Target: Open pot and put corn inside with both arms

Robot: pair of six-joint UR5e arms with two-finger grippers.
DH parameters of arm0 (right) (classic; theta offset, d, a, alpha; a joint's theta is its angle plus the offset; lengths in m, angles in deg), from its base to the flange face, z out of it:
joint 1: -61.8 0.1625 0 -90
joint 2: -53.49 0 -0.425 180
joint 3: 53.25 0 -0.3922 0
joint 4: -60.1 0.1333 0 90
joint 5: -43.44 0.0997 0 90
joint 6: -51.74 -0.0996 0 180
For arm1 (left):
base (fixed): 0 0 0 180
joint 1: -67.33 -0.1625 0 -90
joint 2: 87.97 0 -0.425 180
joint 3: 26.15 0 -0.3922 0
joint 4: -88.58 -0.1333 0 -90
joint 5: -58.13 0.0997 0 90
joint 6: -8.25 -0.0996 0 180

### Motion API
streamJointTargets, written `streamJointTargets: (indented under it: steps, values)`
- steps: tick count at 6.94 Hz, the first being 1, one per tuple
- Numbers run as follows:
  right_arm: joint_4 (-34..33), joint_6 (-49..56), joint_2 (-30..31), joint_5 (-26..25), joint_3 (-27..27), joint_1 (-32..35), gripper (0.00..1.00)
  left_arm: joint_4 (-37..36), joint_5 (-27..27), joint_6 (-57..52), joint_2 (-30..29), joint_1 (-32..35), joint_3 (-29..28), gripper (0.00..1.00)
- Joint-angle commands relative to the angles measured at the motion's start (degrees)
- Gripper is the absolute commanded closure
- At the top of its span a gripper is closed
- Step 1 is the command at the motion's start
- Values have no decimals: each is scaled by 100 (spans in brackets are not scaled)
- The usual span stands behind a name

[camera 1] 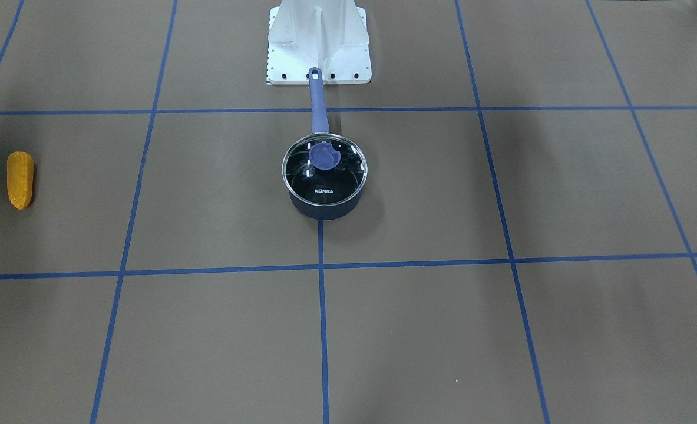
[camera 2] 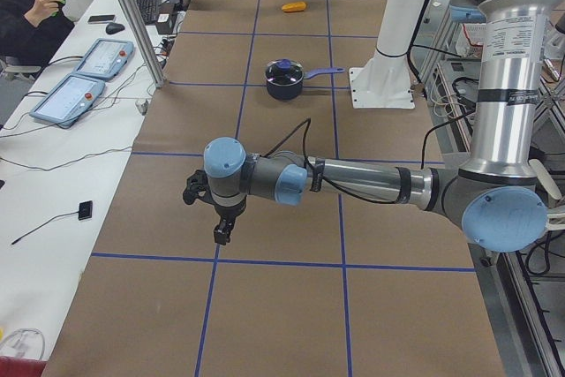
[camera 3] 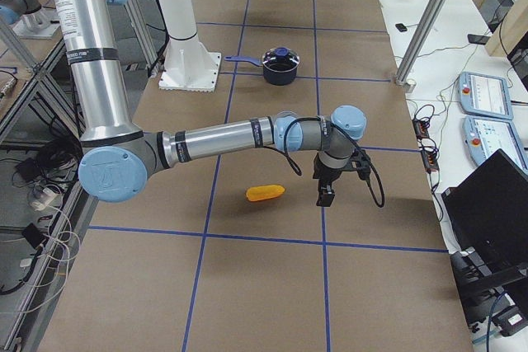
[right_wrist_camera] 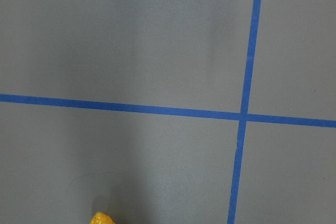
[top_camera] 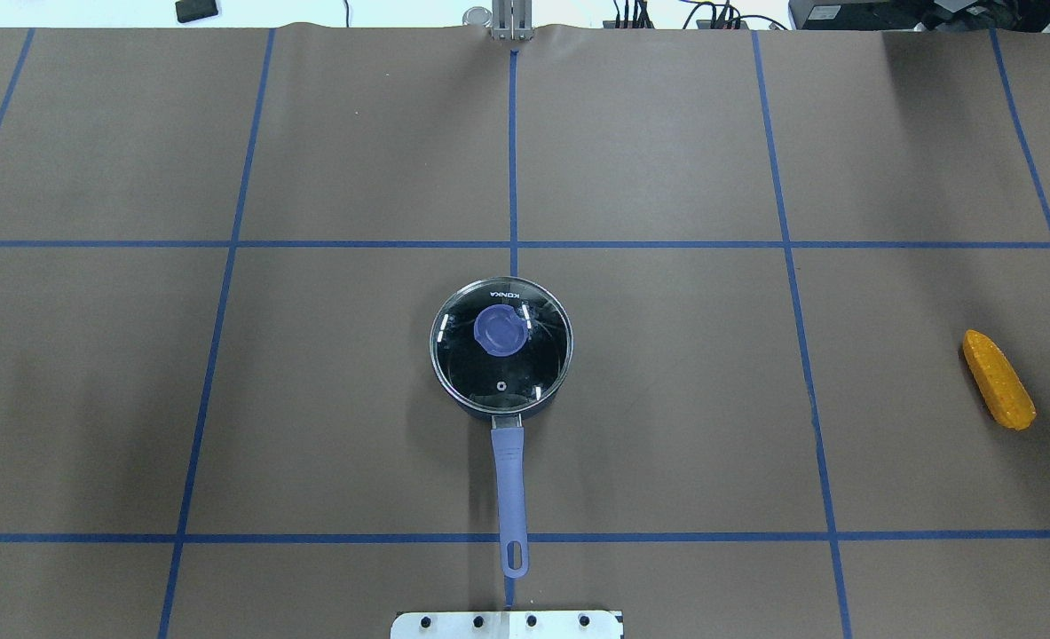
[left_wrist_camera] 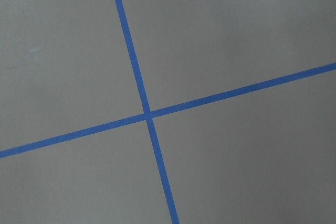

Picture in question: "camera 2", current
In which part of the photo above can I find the black computer mouse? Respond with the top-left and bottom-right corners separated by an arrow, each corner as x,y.
105,22 -> 125,35

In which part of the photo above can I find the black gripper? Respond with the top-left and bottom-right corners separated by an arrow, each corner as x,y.
214,202 -> 245,244

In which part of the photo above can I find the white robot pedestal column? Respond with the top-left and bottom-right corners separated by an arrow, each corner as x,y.
349,0 -> 426,109

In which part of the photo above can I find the dark blue saucepan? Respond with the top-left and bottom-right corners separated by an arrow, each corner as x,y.
265,58 -> 345,101

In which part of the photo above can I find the aluminium frame side rack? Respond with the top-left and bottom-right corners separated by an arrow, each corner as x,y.
423,0 -> 565,377

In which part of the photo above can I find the blue teach pendant far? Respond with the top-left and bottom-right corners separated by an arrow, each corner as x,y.
74,38 -> 134,81

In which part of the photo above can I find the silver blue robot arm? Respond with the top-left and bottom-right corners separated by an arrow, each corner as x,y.
200,0 -> 562,253

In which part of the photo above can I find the yellow corn cob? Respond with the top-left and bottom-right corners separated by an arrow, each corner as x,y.
281,1 -> 307,13

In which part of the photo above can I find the aluminium frame post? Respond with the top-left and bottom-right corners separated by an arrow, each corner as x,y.
117,0 -> 165,88

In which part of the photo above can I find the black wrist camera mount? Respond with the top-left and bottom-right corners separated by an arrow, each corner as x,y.
182,170 -> 214,205

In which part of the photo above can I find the person in black clothing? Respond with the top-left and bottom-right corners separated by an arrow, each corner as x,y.
1,0 -> 74,66

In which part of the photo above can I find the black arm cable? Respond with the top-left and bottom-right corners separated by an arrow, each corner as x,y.
262,117 -> 436,205

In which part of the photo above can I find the small black square device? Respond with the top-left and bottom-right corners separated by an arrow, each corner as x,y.
78,200 -> 94,221

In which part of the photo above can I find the clear plastic container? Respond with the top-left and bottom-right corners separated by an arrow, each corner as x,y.
1,328 -> 46,360

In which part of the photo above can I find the blue teach pendant near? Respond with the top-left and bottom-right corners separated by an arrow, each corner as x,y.
29,73 -> 105,128

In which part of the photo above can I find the blue teach pendant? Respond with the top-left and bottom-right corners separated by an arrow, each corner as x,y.
29,73 -> 105,128
74,38 -> 134,81

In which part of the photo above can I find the black keyboard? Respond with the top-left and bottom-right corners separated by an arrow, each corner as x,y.
136,0 -> 161,25

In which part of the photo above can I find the black smartphone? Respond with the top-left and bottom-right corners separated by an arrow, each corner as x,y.
87,14 -> 116,25

